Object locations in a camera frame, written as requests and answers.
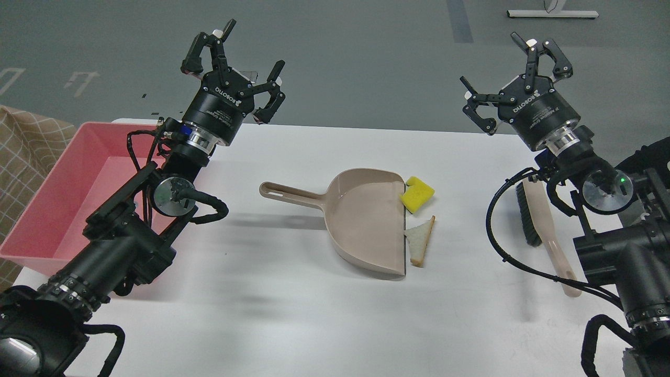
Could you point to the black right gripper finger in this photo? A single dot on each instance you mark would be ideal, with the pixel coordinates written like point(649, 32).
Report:
point(534, 50)
point(476, 99)

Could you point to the beige checkered cloth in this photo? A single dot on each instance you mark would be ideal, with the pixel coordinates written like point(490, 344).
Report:
point(31, 144)

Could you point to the beige hand brush black bristles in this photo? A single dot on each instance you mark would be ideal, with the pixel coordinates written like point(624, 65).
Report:
point(538, 225)

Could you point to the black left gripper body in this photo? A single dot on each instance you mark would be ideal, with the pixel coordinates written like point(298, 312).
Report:
point(217, 108)

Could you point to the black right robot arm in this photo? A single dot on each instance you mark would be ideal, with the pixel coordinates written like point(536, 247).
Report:
point(605, 227)

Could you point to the beige plastic dustpan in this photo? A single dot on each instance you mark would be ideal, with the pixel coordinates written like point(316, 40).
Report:
point(363, 215)

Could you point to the pink plastic bin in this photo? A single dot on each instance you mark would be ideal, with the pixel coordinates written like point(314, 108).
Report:
point(93, 167)

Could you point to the yellow sponge piece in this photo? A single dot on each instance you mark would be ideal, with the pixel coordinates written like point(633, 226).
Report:
point(417, 194)

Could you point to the white bread slice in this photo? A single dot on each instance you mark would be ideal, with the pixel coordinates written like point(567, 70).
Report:
point(418, 240)

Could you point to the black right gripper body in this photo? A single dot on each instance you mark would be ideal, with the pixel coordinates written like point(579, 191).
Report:
point(536, 114)

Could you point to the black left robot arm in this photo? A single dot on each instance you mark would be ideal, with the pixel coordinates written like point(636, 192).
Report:
point(131, 234)

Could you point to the white table leg base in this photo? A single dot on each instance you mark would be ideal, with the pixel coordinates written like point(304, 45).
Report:
point(555, 10)

